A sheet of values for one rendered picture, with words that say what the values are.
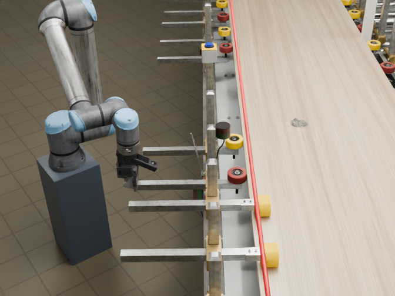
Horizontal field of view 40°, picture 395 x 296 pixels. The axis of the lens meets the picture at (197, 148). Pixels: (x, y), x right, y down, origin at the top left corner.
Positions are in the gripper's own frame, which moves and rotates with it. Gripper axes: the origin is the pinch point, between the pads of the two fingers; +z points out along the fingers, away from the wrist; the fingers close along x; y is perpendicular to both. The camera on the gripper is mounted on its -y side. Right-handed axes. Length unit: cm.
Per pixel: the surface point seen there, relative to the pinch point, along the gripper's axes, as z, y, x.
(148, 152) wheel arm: -2.2, -2.8, -23.6
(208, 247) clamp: -15, -30, 49
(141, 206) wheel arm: -13.4, -5.2, 26.4
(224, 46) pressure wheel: -9, -40, -125
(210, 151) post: -17.9, -30.4, -2.5
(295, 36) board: -10, -84, -138
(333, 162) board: -10, -82, -7
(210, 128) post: -28.9, -30.2, -3.0
